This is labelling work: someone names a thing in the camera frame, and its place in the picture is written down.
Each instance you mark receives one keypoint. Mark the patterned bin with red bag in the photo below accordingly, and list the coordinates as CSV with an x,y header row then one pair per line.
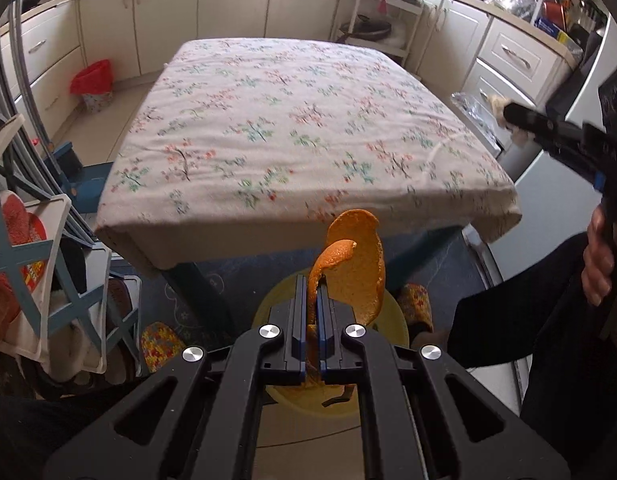
x,y
92,85

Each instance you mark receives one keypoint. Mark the yellow plastic basin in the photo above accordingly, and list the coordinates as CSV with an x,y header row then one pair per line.
x,y
308,400

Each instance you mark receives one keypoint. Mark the person's right hand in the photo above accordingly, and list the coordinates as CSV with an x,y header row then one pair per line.
x,y
598,260

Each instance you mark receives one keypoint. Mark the blue box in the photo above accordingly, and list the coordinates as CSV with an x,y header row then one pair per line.
x,y
550,29

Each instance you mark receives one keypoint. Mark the pale scrap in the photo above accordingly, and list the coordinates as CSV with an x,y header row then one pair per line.
x,y
495,105

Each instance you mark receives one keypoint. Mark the black wok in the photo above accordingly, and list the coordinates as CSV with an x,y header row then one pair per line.
x,y
366,31

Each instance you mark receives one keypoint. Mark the blue and white shelf rack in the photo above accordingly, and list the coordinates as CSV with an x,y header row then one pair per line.
x,y
18,255

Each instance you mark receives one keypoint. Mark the red plastic bag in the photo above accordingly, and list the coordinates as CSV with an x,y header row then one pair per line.
x,y
13,240

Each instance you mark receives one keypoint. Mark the large orange peel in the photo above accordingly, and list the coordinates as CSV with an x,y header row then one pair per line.
x,y
358,270

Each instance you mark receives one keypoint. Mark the blue dustpan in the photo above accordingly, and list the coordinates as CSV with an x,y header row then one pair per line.
x,y
91,187

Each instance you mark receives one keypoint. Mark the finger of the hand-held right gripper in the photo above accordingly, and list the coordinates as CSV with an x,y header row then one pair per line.
x,y
563,150
538,117

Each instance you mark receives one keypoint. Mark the cream door cabinets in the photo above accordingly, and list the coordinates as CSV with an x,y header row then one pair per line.
x,y
213,5

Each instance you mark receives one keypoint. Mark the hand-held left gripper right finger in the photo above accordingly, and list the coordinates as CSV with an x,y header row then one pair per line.
x,y
333,345

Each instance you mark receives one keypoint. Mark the floral tablecloth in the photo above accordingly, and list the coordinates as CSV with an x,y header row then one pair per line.
x,y
298,135

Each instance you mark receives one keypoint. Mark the yellow patterned slipper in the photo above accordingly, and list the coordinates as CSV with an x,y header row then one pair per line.
x,y
161,347
417,307

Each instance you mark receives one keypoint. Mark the cream drawer cabinet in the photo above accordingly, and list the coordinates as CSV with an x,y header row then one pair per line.
x,y
43,65
508,55

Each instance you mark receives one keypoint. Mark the blue broom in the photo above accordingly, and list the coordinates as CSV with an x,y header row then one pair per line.
x,y
68,160

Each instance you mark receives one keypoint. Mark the red pot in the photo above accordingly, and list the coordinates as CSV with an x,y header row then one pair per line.
x,y
555,12

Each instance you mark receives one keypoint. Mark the white trolley cart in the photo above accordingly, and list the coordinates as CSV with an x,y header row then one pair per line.
x,y
403,25

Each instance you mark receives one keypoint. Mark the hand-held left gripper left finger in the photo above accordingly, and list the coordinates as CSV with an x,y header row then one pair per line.
x,y
288,340

